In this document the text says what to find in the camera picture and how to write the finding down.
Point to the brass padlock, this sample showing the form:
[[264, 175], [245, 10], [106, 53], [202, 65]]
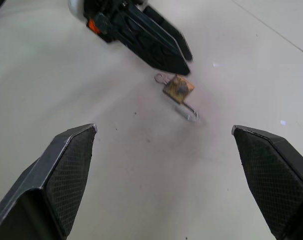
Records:
[[180, 92]]

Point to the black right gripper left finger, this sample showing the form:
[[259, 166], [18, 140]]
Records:
[[49, 185]]

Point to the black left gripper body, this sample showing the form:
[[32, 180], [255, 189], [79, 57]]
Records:
[[104, 22]]

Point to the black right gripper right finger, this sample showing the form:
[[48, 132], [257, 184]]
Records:
[[276, 180]]

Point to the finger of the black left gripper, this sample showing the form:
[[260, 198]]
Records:
[[174, 32], [151, 42]]

